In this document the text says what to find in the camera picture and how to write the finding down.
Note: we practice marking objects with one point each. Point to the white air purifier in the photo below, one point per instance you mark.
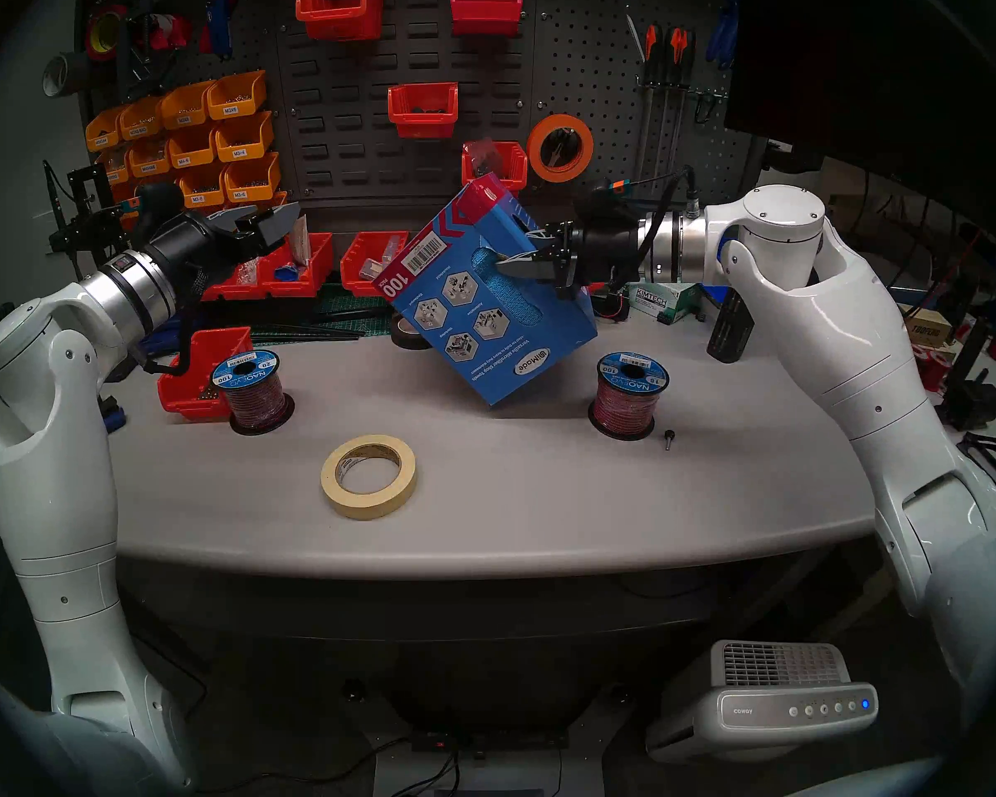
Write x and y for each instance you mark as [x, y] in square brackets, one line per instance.
[797, 712]

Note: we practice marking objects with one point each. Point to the clear plastic bag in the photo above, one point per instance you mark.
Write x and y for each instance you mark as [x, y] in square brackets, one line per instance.
[485, 152]

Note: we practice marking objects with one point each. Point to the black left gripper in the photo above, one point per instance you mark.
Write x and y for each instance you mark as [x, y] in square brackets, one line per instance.
[195, 247]

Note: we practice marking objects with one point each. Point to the grey duct tape roll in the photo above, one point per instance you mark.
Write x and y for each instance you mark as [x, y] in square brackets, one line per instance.
[70, 75]

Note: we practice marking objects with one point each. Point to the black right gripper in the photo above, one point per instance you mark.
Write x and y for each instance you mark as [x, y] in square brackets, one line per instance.
[606, 256]

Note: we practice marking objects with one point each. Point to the black cylindrical bottle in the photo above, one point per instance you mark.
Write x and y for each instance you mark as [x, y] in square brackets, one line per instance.
[730, 330]

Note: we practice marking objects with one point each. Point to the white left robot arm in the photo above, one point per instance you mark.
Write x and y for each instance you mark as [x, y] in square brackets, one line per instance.
[50, 488]

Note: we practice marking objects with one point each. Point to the red yellow tape roll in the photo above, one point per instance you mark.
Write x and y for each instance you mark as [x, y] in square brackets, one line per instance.
[91, 48]

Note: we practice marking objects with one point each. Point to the red hand tool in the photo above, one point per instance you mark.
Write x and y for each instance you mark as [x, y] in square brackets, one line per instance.
[170, 31]

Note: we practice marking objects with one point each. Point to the yellow bin labelled M3-6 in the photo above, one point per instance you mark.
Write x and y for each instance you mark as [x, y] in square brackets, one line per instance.
[253, 185]

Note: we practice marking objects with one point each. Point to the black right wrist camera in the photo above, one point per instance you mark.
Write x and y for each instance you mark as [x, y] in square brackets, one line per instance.
[614, 202]

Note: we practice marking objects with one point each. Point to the small cardboard box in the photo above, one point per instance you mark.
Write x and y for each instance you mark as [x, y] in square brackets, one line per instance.
[930, 330]

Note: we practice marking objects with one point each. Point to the yellow bin labelled M3-4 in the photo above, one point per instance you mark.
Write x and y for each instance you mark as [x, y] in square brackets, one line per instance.
[245, 144]

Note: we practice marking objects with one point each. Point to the black metal stand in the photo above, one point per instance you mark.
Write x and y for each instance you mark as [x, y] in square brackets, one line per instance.
[91, 193]

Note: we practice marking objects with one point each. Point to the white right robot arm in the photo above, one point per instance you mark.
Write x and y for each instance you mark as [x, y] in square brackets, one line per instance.
[838, 347]

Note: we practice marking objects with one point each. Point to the yellow parts bin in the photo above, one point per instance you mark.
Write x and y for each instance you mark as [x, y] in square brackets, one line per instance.
[193, 152]
[149, 164]
[203, 193]
[143, 124]
[187, 112]
[104, 137]
[116, 173]

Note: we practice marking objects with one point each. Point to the black power adapter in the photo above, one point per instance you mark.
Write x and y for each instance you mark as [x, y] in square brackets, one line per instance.
[971, 401]

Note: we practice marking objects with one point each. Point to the blue shop towel box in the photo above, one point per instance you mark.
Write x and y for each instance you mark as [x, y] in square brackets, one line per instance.
[498, 355]

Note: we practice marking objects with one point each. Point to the dark grey pegboard panel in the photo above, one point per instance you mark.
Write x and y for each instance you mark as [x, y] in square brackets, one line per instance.
[585, 81]

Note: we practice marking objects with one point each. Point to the white paper packet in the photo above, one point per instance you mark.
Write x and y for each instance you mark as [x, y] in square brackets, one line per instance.
[299, 239]

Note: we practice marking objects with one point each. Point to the black tape roll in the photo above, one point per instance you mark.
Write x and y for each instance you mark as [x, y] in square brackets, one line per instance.
[407, 343]

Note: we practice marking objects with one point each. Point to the Kimtech tissue box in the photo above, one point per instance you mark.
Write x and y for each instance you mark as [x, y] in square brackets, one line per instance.
[664, 301]

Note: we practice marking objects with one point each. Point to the blue clamp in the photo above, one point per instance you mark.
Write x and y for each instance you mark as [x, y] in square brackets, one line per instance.
[114, 415]

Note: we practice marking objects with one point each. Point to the dark red plastic bin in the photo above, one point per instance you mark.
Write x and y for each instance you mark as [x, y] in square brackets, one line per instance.
[485, 19]

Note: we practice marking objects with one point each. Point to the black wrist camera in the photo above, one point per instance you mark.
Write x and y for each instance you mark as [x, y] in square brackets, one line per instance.
[159, 206]
[614, 202]

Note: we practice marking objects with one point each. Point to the orange tape roll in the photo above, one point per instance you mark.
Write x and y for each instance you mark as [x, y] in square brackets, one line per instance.
[534, 149]

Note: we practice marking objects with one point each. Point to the red bin with plastic bag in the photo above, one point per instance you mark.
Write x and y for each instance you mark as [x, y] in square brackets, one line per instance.
[506, 168]

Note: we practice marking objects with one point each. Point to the beige masking tape roll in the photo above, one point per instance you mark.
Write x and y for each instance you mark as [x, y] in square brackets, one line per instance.
[369, 509]

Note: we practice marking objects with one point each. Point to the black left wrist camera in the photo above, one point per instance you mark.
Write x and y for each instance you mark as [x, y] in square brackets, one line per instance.
[159, 206]

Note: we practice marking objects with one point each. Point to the black circuit board device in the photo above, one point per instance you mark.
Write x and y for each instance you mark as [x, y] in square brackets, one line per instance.
[612, 307]

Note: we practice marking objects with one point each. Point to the green cutting mat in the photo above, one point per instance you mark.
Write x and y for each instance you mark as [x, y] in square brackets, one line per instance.
[340, 305]

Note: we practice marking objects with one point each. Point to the yellow bin labelled M3X6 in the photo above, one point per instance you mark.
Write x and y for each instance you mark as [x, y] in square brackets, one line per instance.
[236, 100]

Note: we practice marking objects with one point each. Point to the blue hand tool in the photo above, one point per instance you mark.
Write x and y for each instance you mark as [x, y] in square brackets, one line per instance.
[220, 27]

